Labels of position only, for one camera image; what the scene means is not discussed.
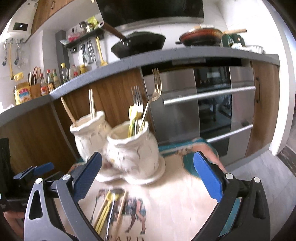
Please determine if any yellow plastic fork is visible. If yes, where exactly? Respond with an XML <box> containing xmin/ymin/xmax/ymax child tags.
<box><xmin>128</xmin><ymin>110</ymin><xmax>142</xmax><ymax>137</ymax></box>

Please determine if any yellow plastic spoon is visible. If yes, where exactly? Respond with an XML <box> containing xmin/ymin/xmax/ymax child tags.
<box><xmin>127</xmin><ymin>105</ymin><xmax>137</xmax><ymax>138</ymax></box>

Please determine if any person's left hand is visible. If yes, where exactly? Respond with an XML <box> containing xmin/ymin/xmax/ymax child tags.
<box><xmin>4</xmin><ymin>211</ymin><xmax>25</xmax><ymax>240</ymax></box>

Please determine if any white ceramic utensil holder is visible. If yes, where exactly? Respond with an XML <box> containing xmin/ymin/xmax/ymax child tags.
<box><xmin>70</xmin><ymin>111</ymin><xmax>166</xmax><ymax>185</ymax></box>

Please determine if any red cap sauce bottle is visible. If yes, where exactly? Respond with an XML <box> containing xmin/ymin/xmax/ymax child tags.
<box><xmin>40</xmin><ymin>73</ymin><xmax>49</xmax><ymax>96</ymax></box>

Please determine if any yellow cap oil bottle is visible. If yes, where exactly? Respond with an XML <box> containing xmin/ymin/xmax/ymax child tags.
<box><xmin>61</xmin><ymin>63</ymin><xmax>69</xmax><ymax>83</ymax></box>

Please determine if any wooden cabinet door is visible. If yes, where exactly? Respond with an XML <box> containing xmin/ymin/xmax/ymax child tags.
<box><xmin>45</xmin><ymin>66</ymin><xmax>147</xmax><ymax>143</ymax></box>

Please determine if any yellow cap mustard jar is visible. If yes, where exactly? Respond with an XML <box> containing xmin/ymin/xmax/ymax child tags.
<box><xmin>80</xmin><ymin>64</ymin><xmax>88</xmax><ymax>74</ymax></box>

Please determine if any stainless steel oven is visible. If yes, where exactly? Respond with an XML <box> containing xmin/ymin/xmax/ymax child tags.
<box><xmin>150</xmin><ymin>66</ymin><xmax>255</xmax><ymax>165</ymax></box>

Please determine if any yellow hanging spatula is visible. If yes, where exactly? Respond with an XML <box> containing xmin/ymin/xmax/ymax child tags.
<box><xmin>96</xmin><ymin>36</ymin><xmax>108</xmax><ymax>66</ymax></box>

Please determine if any white water heater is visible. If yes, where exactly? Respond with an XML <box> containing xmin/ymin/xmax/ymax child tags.
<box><xmin>1</xmin><ymin>1</ymin><xmax>38</xmax><ymax>42</ymax></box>

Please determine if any black range hood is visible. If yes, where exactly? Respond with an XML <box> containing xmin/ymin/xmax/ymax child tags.
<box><xmin>97</xmin><ymin>0</ymin><xmax>204</xmax><ymax>27</ymax></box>

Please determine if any red-brown frying pan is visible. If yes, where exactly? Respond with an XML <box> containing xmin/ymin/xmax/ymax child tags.
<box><xmin>175</xmin><ymin>28</ymin><xmax>247</xmax><ymax>47</ymax></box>

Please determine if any black wall spice shelf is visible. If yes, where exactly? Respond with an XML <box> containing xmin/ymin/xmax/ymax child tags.
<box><xmin>64</xmin><ymin>29</ymin><xmax>104</xmax><ymax>49</ymax></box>

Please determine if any black wok wooden handle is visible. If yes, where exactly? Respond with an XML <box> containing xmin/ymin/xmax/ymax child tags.
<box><xmin>98</xmin><ymin>21</ymin><xmax>166</xmax><ymax>59</ymax></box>

